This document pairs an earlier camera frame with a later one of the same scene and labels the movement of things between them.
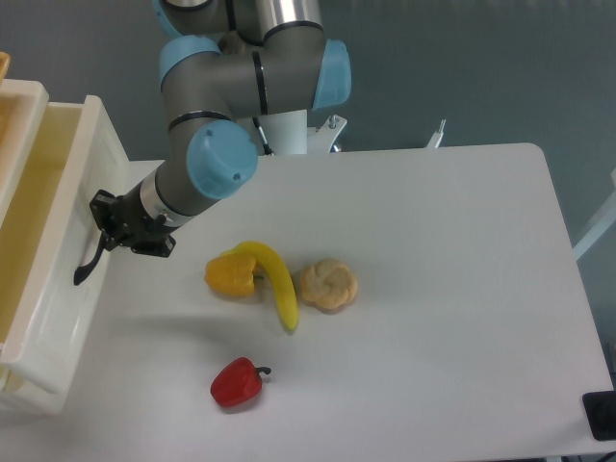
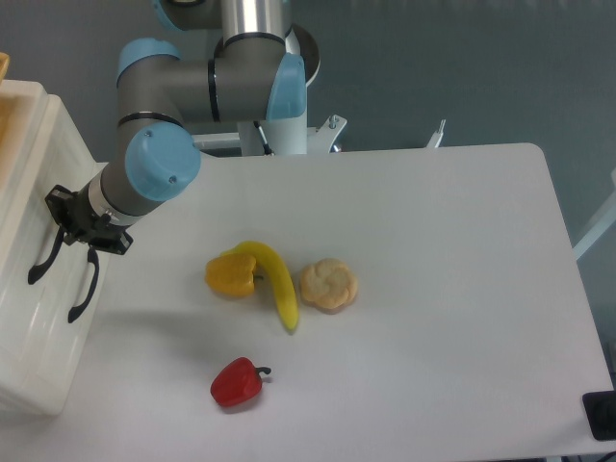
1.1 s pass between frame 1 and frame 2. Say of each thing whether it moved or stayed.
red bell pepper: stayed
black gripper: moved
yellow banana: stayed
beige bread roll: stayed
